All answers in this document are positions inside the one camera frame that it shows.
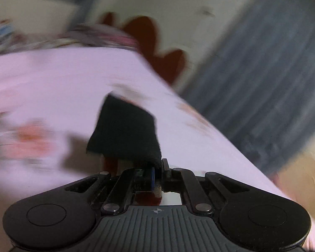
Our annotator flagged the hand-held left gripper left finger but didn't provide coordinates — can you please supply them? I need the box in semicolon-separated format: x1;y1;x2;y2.
64;167;156;214

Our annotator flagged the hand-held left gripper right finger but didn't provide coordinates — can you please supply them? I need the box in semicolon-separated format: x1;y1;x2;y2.
160;158;252;214

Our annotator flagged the grey-blue curtain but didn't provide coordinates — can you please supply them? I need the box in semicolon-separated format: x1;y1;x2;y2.
178;0;315;175

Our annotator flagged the pink floral bedsheet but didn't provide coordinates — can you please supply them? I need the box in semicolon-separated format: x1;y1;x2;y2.
0;46;315;252

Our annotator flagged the white headboard with red panels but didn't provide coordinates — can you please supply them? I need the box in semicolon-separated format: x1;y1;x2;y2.
66;0;255;90

